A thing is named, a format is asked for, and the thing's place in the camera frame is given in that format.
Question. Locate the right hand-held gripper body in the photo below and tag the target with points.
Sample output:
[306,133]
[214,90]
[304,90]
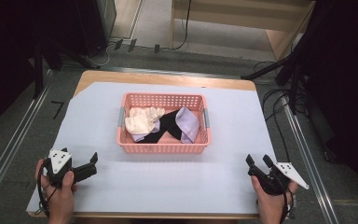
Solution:
[279,179]

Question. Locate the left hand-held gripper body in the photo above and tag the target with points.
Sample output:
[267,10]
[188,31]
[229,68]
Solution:
[59,166]

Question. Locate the person's right hand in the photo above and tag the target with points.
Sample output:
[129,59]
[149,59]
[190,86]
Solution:
[270,202]

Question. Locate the person's left hand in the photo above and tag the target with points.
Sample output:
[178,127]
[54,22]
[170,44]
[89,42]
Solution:
[59,193]

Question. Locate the cream white sock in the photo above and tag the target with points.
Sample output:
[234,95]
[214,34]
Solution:
[141,121]

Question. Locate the pink plastic basket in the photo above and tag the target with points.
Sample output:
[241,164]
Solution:
[164,148]

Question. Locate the white table sheet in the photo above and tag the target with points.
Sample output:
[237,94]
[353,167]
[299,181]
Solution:
[167,180]

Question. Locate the black sock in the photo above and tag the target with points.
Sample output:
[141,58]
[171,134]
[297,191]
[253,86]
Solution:
[169,123]

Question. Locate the black metal stand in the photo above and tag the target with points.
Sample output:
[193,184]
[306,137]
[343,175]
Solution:
[38,71]
[292,62]

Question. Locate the wooden table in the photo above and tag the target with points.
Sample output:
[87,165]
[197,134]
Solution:
[155,78]

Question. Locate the dark cabinet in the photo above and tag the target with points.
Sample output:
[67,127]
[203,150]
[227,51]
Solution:
[98,25]

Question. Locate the light wooden shelf unit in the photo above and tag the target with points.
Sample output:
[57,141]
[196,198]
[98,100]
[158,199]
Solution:
[230,18]

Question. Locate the metal floor rail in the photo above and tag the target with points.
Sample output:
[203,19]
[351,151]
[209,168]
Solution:
[174,73]
[9,146]
[313,174]

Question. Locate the small black floor bracket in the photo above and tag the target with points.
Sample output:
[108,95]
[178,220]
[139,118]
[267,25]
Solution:
[118,44]
[157,48]
[132,45]

